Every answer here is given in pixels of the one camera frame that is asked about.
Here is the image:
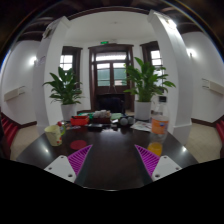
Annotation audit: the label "dark wooden double door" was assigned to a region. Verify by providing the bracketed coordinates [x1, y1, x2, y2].
[88, 43, 135, 113]

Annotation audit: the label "red plastic box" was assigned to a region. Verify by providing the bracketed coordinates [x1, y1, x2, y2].
[69, 114, 90, 127]

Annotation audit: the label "pale yellow printed mug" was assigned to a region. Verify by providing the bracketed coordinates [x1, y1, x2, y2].
[44, 121, 67, 148]

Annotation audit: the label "grey round headphones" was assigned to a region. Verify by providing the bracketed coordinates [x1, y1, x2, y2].
[118, 115, 136, 127]

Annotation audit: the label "printed paper magazine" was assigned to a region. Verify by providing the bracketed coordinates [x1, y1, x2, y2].
[129, 120, 153, 133]

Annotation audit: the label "dark framed window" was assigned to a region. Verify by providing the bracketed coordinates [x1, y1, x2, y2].
[59, 45, 83, 89]
[139, 40, 166, 81]

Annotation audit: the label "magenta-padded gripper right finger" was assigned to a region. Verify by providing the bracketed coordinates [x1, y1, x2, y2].
[133, 143, 183, 186]

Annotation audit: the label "black chair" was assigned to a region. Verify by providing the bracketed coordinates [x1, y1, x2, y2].
[96, 93, 127, 114]

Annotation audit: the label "flat black device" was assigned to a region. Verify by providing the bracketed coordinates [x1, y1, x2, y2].
[84, 123, 104, 130]

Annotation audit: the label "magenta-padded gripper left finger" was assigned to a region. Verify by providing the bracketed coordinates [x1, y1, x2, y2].
[43, 143, 94, 188]

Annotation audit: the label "flat round red coaster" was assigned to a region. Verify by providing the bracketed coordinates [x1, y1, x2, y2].
[69, 139, 88, 151]

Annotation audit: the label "orange drink plastic bottle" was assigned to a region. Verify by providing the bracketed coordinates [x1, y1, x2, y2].
[147, 95, 171, 158]

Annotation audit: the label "green flat pad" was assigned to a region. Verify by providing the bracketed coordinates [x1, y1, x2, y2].
[110, 112, 125, 121]

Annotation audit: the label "potted green leafy plant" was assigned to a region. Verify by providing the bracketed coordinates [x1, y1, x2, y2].
[123, 56, 177, 122]
[42, 66, 84, 123]

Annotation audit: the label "red carpeted staircase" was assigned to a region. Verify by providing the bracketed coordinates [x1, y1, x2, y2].
[0, 113, 19, 148]
[214, 114, 224, 144]

